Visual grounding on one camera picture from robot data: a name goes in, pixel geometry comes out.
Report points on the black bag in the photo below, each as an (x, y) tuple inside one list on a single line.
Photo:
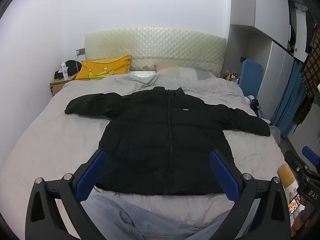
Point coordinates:
[(72, 67)]

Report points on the grey duvet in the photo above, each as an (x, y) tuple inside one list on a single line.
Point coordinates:
[(62, 135)]

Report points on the cream quilted headboard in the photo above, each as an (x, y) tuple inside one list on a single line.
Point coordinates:
[(155, 43)]

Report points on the grey patchwork pillow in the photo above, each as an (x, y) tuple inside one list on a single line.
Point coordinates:
[(180, 72)]

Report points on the black puffer jacket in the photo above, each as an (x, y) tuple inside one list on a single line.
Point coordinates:
[(155, 140)]

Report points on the person's blue jeans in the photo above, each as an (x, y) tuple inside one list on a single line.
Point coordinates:
[(150, 222)]

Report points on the small black tripod device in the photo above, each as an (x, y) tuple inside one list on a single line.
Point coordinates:
[(256, 106)]

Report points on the white plastic bottle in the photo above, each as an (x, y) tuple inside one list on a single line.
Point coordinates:
[(64, 72)]

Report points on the hanging plaid garment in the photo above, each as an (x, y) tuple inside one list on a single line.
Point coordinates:
[(310, 75)]

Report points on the gold and white box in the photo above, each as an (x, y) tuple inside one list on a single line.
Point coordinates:
[(287, 177)]

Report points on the wooden nightstand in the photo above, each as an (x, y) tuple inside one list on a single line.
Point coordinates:
[(58, 85)]

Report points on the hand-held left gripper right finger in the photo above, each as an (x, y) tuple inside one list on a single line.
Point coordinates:
[(223, 175)]

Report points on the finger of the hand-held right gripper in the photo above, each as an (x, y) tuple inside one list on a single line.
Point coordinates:
[(311, 155)]

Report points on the grey wardrobe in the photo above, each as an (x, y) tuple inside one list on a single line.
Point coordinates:
[(272, 55)]

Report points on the row of small bottles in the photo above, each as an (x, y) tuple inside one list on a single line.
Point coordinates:
[(231, 76)]

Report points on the yellow crown print pillow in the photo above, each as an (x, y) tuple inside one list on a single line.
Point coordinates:
[(100, 67)]

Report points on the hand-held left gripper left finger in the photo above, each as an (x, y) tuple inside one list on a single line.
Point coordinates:
[(91, 175)]

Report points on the blue curtain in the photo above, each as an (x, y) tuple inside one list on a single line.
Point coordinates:
[(287, 100)]

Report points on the black wall charger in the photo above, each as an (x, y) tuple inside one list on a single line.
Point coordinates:
[(243, 59)]

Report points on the wall socket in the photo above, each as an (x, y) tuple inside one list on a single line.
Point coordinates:
[(80, 52)]

